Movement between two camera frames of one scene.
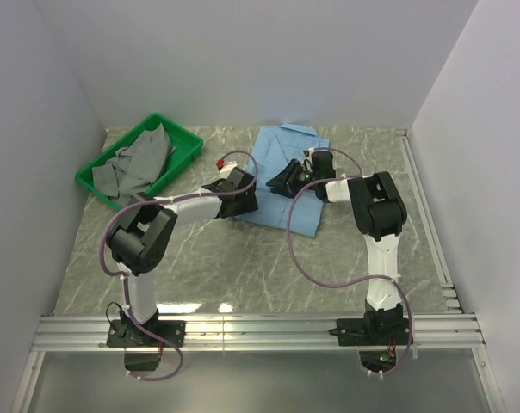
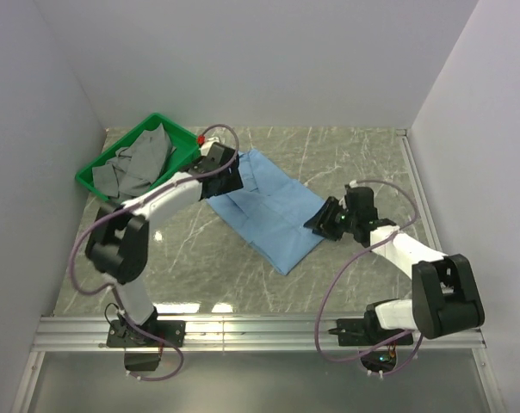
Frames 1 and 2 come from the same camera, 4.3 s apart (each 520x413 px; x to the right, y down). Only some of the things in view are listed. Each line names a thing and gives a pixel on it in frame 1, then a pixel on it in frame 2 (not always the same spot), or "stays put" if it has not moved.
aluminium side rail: [428, 223] stays put
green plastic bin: [188, 148] stays put
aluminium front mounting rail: [89, 334] stays put
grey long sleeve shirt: [133, 168] stays put
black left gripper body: [246, 203] to [232, 181]
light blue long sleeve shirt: [276, 145] to [269, 212]
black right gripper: [281, 181] to [322, 217]
